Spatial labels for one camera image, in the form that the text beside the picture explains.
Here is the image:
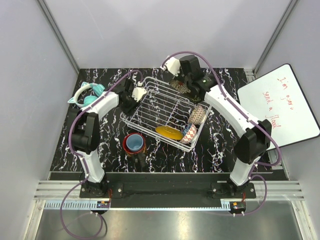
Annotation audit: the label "white wire dish rack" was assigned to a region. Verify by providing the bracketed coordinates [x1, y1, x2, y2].
[120, 76, 205, 152]

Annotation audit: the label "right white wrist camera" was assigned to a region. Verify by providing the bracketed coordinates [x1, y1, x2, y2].
[160, 57, 181, 77]

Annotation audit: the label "blue patterned bowl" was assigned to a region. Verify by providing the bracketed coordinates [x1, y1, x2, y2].
[179, 123, 197, 144]

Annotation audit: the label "yellow brown-rimmed bowl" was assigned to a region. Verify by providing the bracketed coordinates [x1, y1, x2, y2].
[155, 125, 184, 141]

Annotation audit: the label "light blue cup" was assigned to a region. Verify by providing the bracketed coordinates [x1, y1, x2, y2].
[126, 134, 144, 152]

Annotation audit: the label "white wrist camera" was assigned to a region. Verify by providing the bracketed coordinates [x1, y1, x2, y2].
[160, 57, 181, 77]
[131, 86, 147, 103]

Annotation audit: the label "teal cat-ear headphones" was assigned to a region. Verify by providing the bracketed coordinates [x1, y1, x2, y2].
[67, 81, 105, 108]

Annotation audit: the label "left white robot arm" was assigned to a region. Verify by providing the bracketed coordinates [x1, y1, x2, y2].
[67, 78, 147, 198]

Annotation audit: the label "red patterned white bowl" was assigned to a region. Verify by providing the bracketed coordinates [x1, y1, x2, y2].
[188, 104, 206, 125]

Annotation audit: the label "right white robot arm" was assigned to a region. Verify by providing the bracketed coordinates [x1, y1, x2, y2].
[178, 54, 272, 199]

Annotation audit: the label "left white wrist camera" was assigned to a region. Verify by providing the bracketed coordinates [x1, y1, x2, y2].
[131, 86, 147, 103]

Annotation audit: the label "white whiteboard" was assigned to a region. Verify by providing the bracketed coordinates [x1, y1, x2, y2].
[237, 63, 320, 147]

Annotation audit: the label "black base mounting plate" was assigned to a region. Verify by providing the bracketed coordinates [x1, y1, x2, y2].
[79, 172, 257, 199]

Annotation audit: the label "red black mug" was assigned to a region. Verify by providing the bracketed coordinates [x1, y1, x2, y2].
[122, 132, 147, 168]

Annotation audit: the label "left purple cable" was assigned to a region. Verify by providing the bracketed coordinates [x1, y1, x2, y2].
[59, 69, 144, 240]

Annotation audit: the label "black marble mat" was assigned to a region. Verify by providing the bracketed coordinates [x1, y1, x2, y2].
[50, 68, 253, 173]

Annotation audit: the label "black floral square plate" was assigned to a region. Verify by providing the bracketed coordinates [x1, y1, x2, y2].
[169, 79, 202, 104]

